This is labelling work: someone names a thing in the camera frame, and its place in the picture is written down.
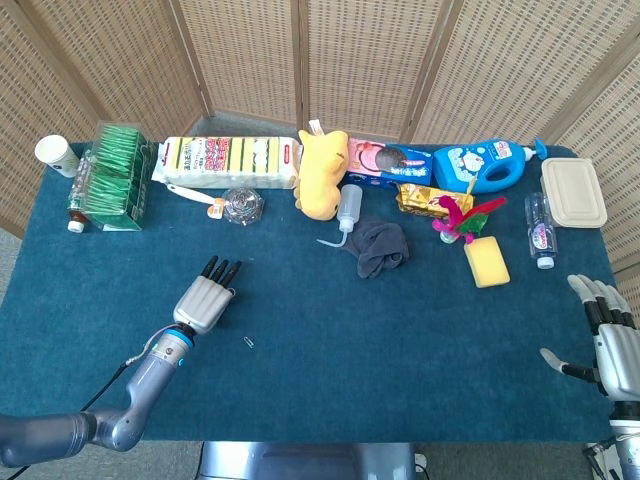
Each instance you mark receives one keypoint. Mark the yellow plush toy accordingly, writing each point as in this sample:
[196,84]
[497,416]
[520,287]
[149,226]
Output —
[320,175]

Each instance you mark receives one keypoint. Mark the blue table carpet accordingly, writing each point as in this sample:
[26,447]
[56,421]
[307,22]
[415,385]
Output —
[350,350]

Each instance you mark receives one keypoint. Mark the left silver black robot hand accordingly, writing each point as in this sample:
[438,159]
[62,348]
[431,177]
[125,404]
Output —
[205,305]

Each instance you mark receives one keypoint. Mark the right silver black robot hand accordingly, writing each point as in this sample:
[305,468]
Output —
[620,350]

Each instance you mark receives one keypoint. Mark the gold snack packet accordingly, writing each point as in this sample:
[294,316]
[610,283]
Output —
[420,200]

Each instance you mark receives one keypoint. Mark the woven wooden folding screen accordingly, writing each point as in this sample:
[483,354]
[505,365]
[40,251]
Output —
[365,60]

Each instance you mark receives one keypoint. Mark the white paper cup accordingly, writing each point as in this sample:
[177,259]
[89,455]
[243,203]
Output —
[55,155]

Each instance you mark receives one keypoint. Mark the clear plastic water bottle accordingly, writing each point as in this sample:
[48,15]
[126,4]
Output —
[541,230]

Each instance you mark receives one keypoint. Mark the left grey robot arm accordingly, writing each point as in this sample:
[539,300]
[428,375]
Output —
[145,380]

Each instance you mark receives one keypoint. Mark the pink blue snack package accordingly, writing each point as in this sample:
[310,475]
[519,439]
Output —
[390,162]

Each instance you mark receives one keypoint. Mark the pack of yellow sponges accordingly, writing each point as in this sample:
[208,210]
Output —
[225,162]

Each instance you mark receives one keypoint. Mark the clear plastic wash bottle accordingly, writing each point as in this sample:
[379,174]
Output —
[349,202]

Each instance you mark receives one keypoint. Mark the dark grey cloth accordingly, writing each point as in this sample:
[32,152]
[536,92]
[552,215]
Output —
[377,247]

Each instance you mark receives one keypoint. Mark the green transparent box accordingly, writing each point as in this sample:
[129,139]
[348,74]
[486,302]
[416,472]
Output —
[117,180]

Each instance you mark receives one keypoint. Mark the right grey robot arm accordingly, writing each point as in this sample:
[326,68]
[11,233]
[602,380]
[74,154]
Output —
[630,440]

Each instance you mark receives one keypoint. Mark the steel wool scrubber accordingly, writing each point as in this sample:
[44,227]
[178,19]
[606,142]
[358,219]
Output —
[243,206]

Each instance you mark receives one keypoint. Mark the small metal paper clip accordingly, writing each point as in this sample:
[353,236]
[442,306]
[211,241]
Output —
[249,342]

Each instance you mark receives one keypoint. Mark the brown bottle with white cap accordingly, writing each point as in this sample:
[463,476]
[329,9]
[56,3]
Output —
[76,220]

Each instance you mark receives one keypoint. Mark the beige lidded lunch box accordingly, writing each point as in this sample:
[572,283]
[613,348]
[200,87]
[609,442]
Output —
[572,192]

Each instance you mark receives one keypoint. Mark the colourful feather shuttlecock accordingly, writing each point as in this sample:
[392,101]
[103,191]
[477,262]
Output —
[462,220]

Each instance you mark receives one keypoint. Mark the yellow sponge block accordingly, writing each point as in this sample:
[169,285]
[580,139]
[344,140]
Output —
[486,262]

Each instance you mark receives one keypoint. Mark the blue detergent bottle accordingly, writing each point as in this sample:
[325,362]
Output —
[465,167]

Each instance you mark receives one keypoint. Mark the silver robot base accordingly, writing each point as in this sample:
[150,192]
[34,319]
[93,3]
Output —
[310,462]

